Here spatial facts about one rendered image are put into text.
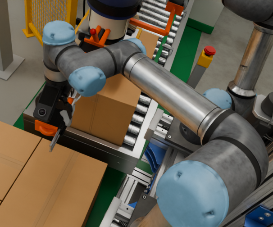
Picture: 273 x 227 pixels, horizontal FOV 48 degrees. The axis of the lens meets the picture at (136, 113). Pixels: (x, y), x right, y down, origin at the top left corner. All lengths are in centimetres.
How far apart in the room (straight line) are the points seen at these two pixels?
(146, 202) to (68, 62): 63
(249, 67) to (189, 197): 82
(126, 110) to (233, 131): 99
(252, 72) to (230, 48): 261
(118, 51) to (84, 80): 13
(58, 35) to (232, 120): 43
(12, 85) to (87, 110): 125
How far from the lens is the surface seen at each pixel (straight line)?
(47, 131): 99
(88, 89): 71
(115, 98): 150
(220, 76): 342
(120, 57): 77
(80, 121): 172
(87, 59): 73
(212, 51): 184
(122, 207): 118
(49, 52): 78
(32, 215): 163
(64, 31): 77
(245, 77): 127
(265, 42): 121
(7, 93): 273
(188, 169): 50
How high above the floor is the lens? 208
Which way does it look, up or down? 50 degrees down
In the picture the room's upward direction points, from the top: 21 degrees clockwise
